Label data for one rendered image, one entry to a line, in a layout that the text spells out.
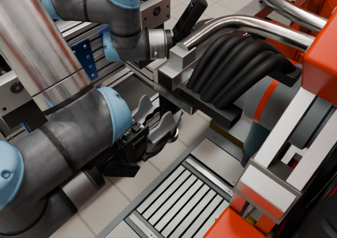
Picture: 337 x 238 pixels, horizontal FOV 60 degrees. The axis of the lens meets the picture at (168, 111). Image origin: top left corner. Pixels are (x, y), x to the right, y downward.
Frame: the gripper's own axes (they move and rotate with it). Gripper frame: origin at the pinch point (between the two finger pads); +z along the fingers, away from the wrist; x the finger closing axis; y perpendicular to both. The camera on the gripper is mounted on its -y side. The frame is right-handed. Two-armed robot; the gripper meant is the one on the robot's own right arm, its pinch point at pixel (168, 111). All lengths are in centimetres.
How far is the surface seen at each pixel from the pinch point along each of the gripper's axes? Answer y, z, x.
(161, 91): 8.3, -2.5, -0.7
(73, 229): -83, -25, 32
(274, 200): 13.6, -9.8, -24.8
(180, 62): 16.2, -1.7, -3.9
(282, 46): -15, 55, 0
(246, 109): 1.1, 10.0, -11.6
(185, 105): 8.8, -2.5, -6.0
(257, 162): 15.4, -8.1, -21.0
